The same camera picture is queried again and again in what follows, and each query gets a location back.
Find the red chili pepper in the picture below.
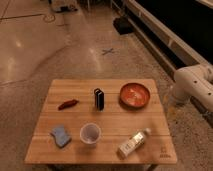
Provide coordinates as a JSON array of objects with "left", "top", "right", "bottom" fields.
[{"left": 58, "top": 99, "right": 79, "bottom": 110}]

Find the clear plastic cup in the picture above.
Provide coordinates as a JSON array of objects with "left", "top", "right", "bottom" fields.
[{"left": 80, "top": 123, "right": 101, "bottom": 145}]

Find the black whiteboard eraser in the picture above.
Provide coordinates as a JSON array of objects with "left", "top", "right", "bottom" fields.
[{"left": 94, "top": 88, "right": 104, "bottom": 110}]

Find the blue sponge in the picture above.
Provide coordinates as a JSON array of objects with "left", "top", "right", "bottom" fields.
[{"left": 51, "top": 125, "right": 72, "bottom": 148}]

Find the orange bowl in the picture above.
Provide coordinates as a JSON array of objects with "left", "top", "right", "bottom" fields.
[{"left": 119, "top": 83, "right": 150, "bottom": 108}]

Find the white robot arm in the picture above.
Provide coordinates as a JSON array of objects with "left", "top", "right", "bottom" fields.
[{"left": 171, "top": 64, "right": 213, "bottom": 112}]

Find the white plastic bottle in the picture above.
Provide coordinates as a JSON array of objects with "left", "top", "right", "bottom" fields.
[{"left": 118, "top": 128, "right": 151, "bottom": 158}]

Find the wooden folding table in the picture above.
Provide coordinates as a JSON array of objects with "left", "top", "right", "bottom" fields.
[{"left": 25, "top": 79, "right": 177, "bottom": 165}]

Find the black floor mat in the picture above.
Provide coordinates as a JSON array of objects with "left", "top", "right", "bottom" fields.
[{"left": 113, "top": 17, "right": 133, "bottom": 35}]

